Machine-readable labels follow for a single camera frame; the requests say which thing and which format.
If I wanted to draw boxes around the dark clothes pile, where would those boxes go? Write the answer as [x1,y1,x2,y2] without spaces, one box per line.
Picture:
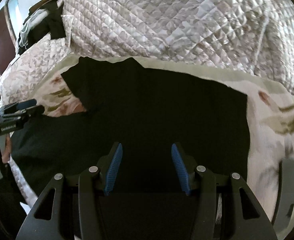
[15,0,66,55]

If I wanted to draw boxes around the dark brown wooden door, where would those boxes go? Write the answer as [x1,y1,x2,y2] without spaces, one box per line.
[0,8,15,74]

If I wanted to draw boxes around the fleece floral blanket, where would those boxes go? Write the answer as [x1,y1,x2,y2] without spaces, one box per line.
[34,55,294,238]

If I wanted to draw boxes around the dark grey phone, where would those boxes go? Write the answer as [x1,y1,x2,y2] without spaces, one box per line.
[272,158,294,233]

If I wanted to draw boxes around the quilted beige floral bedspread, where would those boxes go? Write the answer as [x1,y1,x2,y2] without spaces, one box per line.
[0,0,294,205]

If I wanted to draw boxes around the black pants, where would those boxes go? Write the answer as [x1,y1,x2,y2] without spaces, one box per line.
[12,57,250,239]

